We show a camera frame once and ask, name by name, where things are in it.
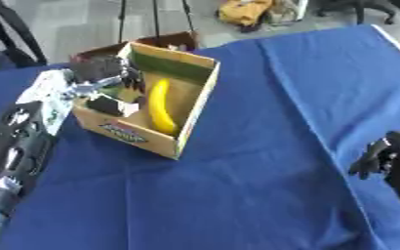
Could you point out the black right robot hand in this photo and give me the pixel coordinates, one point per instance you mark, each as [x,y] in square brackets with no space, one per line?
[380,154]

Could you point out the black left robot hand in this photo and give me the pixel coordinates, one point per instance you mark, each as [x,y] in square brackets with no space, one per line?
[98,68]

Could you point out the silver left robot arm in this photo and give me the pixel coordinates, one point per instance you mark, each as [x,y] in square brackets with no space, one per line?
[21,136]

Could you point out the tan cardboard box green inside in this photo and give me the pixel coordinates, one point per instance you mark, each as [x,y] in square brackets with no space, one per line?
[178,94]

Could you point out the yellow toy banana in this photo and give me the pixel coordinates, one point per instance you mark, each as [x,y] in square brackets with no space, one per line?
[159,107]

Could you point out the black tripod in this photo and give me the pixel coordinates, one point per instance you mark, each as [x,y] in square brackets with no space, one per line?
[155,19]

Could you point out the black stand legs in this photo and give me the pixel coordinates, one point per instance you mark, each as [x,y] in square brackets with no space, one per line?
[10,35]

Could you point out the black office chair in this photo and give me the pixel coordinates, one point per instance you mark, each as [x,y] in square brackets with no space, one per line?
[360,9]

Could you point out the yellow bag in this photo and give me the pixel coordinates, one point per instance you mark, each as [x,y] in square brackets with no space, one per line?
[244,12]

